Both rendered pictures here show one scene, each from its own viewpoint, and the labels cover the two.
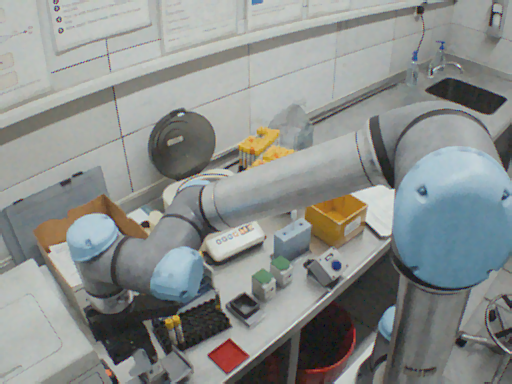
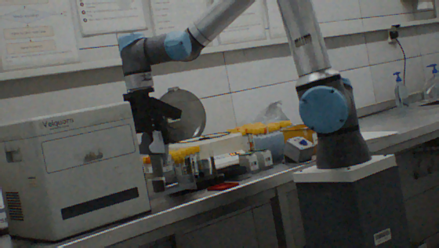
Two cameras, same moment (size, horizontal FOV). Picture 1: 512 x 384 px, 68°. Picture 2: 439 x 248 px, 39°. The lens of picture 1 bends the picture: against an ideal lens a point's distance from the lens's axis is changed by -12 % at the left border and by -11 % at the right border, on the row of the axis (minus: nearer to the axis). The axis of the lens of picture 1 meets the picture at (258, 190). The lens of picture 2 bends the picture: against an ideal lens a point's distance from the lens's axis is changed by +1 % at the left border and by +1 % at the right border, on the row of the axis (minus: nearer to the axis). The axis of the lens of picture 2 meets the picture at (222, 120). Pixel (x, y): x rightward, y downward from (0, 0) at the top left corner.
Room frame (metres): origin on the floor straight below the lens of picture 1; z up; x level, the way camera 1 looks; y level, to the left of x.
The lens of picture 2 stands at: (-1.27, -0.06, 1.16)
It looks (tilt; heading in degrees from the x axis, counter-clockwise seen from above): 3 degrees down; 3
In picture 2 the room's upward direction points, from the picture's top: 10 degrees counter-clockwise
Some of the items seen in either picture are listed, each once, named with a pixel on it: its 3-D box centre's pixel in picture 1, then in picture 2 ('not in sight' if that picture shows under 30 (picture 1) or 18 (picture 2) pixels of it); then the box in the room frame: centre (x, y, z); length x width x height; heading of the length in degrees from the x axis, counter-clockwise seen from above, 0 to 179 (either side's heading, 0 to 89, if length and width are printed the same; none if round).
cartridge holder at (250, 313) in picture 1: (245, 307); (235, 173); (0.67, 0.04, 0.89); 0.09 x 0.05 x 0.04; 44
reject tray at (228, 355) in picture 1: (228, 355); (223, 186); (0.54, 0.07, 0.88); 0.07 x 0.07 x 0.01; 44
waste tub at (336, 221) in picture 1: (335, 216); (306, 139); (0.98, -0.23, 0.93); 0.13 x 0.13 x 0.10; 40
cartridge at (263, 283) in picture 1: (263, 285); (248, 163); (0.73, -0.01, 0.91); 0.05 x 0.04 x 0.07; 44
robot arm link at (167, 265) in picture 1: (163, 261); (170, 47); (0.42, 0.13, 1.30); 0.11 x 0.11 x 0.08; 75
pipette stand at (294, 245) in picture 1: (292, 243); (270, 149); (0.87, -0.09, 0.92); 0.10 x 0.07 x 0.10; 129
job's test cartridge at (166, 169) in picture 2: (148, 362); (161, 164); (0.45, 0.22, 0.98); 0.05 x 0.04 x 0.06; 44
